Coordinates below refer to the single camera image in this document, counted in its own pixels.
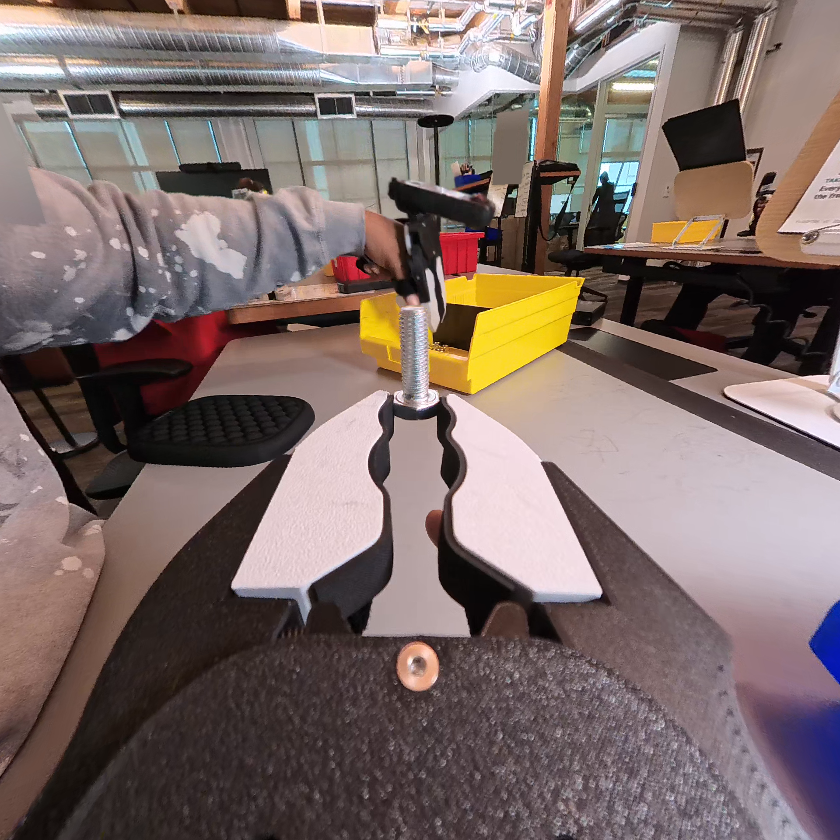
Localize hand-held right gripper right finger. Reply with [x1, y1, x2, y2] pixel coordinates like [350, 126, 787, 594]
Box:
[439, 395, 605, 630]

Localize silver hex bolt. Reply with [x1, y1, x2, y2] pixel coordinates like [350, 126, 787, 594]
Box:
[398, 305, 441, 399]

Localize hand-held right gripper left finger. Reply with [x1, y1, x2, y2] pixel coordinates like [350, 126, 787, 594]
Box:
[233, 393, 396, 622]

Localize yellow plastic bin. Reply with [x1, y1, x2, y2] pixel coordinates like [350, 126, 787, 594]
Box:
[360, 272, 585, 395]

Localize black computer monitor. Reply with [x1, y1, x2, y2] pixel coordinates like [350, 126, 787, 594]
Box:
[662, 99, 749, 173]

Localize red plastic bin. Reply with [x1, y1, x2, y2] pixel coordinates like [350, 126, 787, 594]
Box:
[331, 233, 483, 284]

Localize red plastic tub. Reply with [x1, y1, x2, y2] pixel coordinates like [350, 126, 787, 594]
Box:
[92, 313, 240, 414]

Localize blue plastic bin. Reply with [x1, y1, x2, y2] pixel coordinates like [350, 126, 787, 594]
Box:
[810, 602, 840, 683]

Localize black office chair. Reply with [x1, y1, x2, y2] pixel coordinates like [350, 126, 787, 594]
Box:
[27, 344, 316, 515]
[545, 195, 624, 326]

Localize instruction sheet stand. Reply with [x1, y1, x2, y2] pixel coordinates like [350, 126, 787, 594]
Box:
[725, 92, 840, 454]

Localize person's left forearm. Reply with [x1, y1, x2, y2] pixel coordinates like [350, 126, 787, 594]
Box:
[0, 164, 372, 355]

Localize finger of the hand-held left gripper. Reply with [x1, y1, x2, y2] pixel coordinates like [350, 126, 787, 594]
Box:
[418, 250, 448, 332]

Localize wooden desk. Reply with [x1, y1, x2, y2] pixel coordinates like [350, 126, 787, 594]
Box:
[227, 283, 395, 326]
[584, 241, 840, 371]

